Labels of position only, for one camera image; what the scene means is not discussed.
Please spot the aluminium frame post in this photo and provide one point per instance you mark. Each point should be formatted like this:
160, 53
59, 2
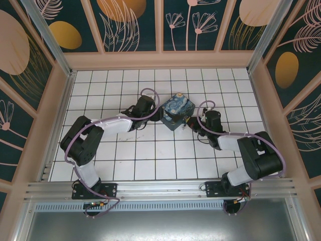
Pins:
267, 37
52, 42

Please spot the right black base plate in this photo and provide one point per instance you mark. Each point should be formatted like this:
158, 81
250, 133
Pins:
213, 190

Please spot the aluminium table side strip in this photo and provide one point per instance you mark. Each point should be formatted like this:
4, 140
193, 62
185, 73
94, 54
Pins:
66, 95

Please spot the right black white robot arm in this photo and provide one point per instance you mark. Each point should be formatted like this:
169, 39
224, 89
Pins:
258, 155

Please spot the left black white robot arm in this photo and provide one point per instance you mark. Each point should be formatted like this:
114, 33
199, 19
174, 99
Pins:
82, 140

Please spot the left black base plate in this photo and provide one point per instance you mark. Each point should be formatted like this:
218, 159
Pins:
110, 190

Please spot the starry night tin box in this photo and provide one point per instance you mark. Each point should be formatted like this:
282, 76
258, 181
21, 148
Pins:
176, 105

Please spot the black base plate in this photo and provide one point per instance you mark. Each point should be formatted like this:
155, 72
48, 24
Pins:
213, 190
110, 190

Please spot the aluminium mounting rail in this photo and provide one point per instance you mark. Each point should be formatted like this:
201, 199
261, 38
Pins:
160, 189

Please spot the grey metal sheet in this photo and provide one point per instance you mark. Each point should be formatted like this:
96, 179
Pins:
160, 226

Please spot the right aluminium frame post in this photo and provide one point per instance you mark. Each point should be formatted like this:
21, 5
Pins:
267, 37

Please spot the left aluminium frame post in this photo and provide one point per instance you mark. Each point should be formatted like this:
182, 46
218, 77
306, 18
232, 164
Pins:
52, 42

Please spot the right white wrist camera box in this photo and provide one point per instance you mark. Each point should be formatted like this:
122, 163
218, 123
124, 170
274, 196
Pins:
206, 109

